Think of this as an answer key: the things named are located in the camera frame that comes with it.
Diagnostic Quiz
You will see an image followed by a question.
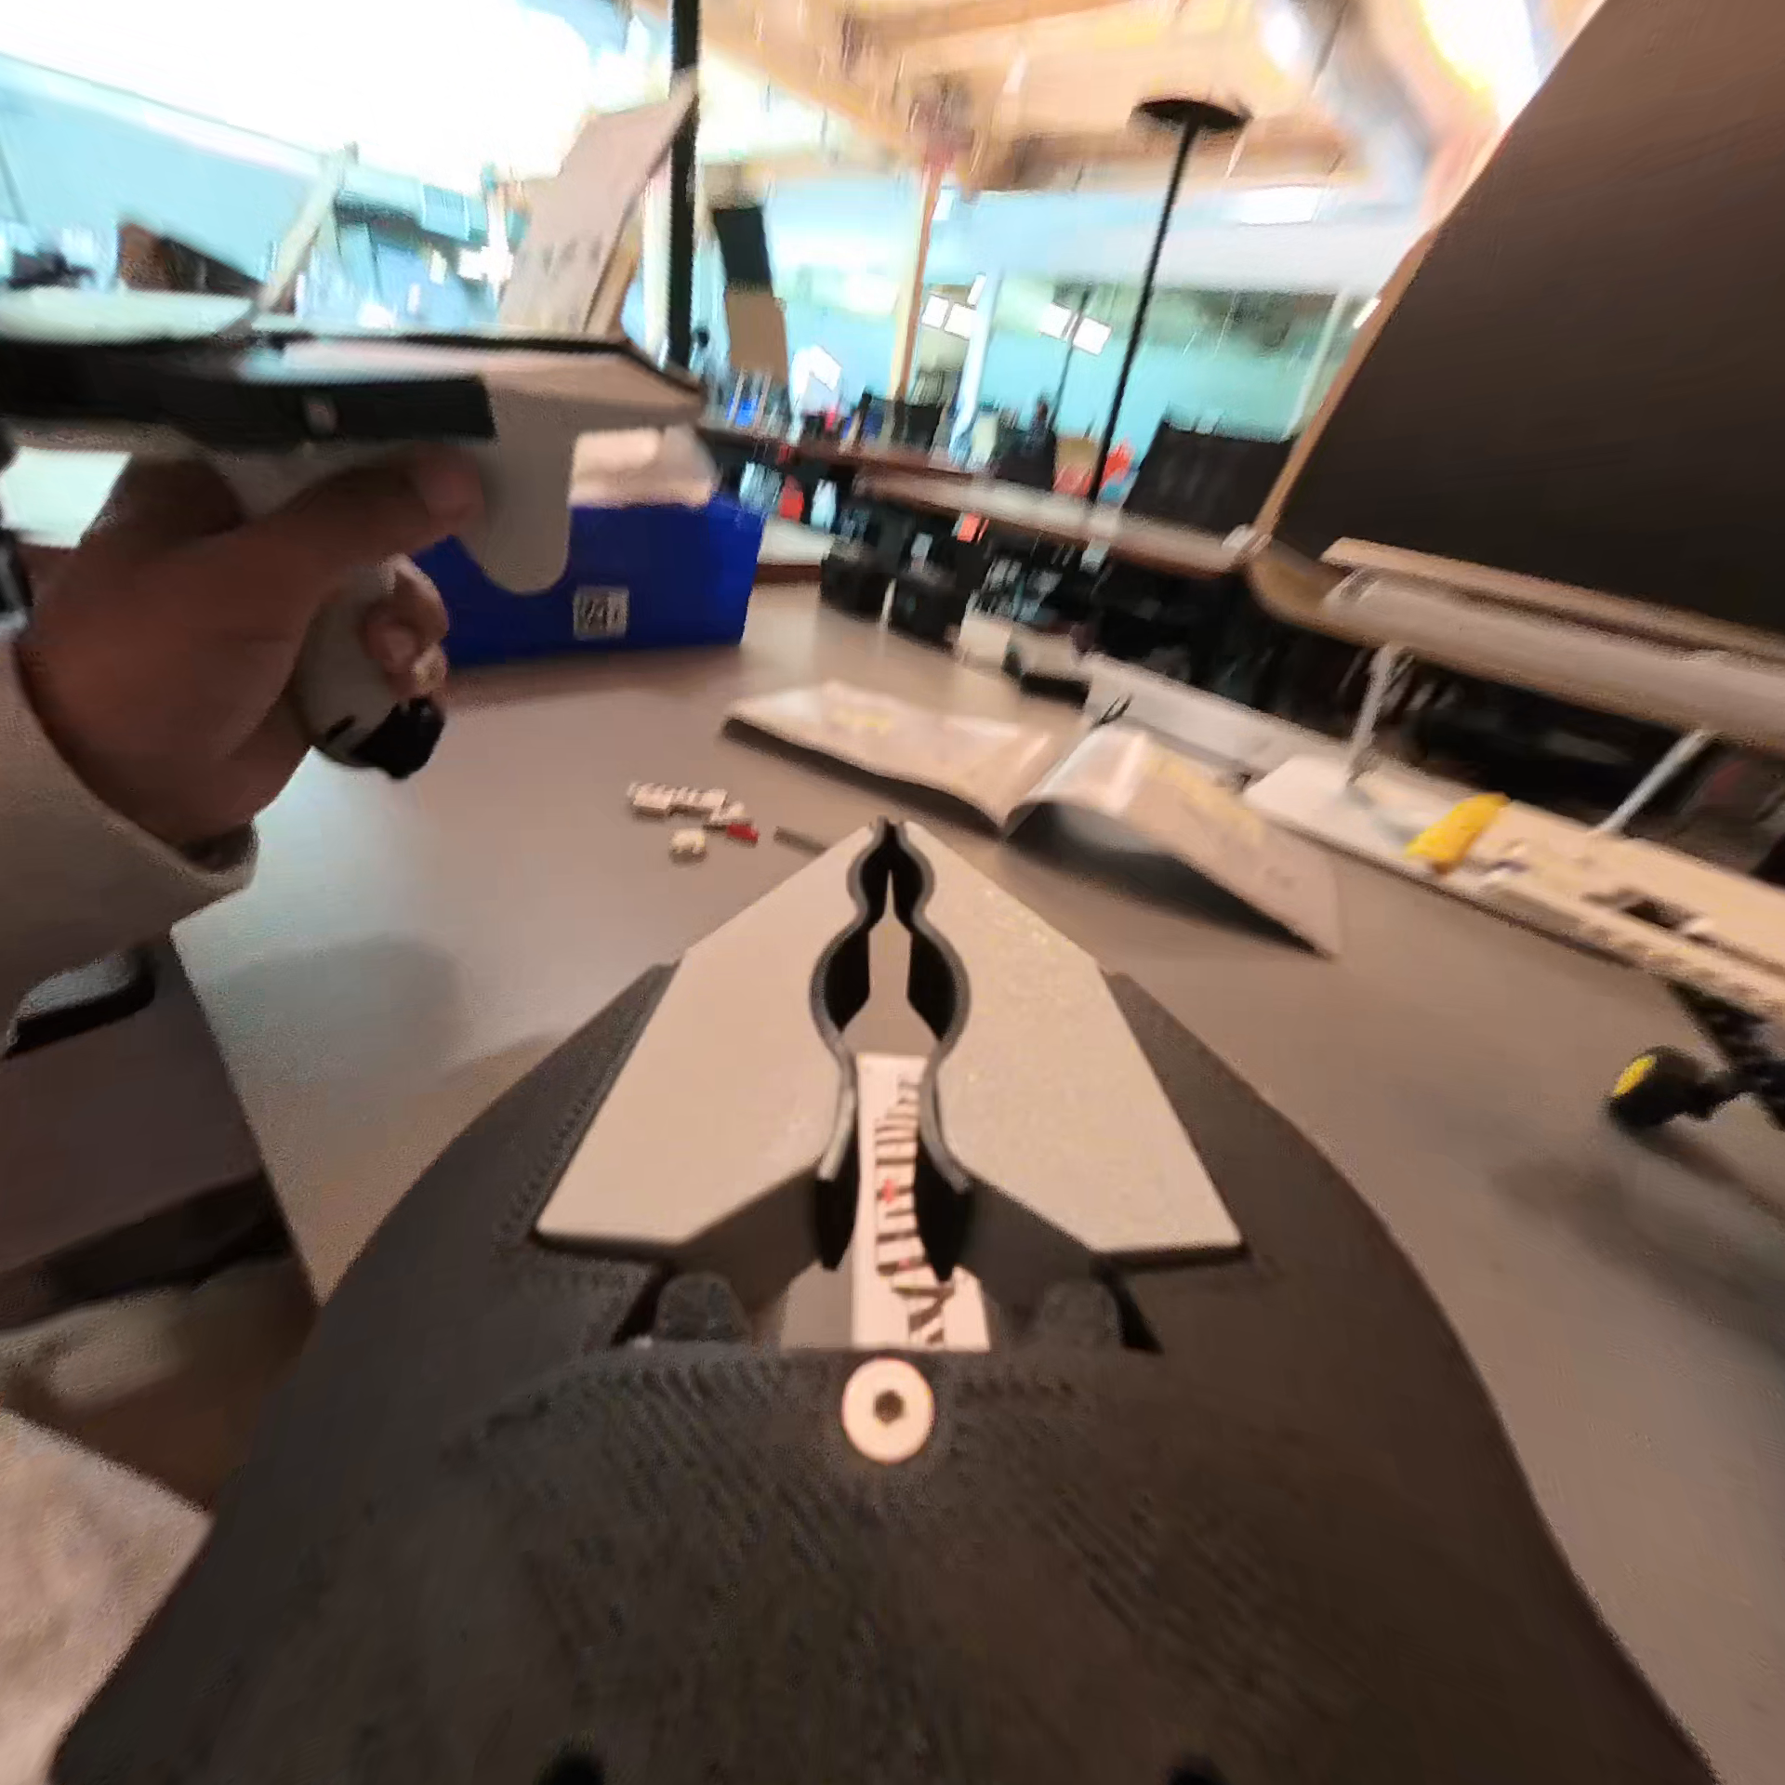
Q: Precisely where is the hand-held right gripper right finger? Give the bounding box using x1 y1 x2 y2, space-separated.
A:
891 821 1245 1281

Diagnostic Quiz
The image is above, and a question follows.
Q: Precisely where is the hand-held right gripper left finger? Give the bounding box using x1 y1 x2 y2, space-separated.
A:
532 823 897 1281

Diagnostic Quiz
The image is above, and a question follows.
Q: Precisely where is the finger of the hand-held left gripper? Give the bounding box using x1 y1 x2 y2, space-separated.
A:
275 336 709 597

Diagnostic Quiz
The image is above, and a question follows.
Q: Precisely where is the person's left forearm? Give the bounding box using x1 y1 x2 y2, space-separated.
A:
0 649 261 1035

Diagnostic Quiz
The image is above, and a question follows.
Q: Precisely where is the yellow white lego vehicle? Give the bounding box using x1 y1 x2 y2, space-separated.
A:
1400 781 1785 1136

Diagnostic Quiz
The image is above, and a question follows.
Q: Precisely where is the person's left hand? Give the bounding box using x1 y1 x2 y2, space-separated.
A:
17 455 485 849

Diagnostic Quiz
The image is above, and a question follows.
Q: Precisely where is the printed poster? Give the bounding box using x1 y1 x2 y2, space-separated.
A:
499 84 699 340

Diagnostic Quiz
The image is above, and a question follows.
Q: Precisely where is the blue plastic bin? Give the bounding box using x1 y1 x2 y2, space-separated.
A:
409 488 768 669

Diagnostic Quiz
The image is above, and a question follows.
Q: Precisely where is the zebra striped sticker sheet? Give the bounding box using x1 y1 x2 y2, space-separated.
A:
847 1053 994 1352

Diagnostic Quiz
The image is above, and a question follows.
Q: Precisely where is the black vertical pole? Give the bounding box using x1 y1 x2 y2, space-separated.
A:
665 0 701 377

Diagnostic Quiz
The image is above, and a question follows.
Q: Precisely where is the open instruction booklet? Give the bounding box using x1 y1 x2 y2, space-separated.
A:
722 680 1342 960

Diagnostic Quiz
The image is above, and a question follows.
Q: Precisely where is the white tablet stand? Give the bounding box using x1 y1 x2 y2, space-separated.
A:
1237 538 1785 847

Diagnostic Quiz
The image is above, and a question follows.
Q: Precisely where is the tablet screen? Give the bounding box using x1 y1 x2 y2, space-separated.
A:
1243 0 1785 631

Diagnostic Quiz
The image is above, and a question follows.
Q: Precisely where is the black pole with round mount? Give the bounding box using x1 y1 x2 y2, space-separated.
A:
1085 96 1245 508

